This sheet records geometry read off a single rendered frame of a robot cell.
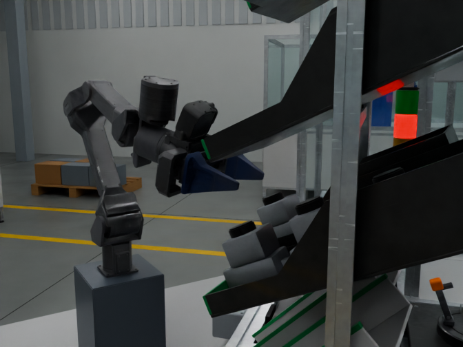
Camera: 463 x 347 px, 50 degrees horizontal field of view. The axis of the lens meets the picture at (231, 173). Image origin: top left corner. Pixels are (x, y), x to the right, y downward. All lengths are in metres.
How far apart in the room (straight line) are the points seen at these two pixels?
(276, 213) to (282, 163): 5.42
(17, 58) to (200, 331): 9.01
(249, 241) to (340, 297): 0.14
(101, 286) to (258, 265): 0.47
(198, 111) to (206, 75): 8.67
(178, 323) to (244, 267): 0.72
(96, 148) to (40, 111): 9.96
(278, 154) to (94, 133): 5.12
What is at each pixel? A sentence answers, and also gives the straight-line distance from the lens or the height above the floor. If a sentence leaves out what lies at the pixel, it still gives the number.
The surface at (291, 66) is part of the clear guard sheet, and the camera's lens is 6.02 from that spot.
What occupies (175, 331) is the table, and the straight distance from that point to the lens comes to 1.20.
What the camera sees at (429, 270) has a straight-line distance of 1.65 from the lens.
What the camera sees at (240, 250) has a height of 1.25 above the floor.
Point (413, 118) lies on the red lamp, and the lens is 1.09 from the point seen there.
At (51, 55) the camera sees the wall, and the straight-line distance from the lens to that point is 10.78.
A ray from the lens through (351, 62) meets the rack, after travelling 0.39.
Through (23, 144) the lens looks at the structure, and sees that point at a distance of 10.01.
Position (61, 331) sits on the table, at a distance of 1.26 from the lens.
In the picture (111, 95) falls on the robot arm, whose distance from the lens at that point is 0.94.
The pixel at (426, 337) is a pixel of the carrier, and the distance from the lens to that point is 1.01.
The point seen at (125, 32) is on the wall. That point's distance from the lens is 10.01.
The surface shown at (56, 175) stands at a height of 0.27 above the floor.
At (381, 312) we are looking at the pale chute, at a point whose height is 1.17.
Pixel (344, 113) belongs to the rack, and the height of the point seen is 1.40.
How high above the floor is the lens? 1.42
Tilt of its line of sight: 10 degrees down
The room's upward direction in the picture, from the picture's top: straight up
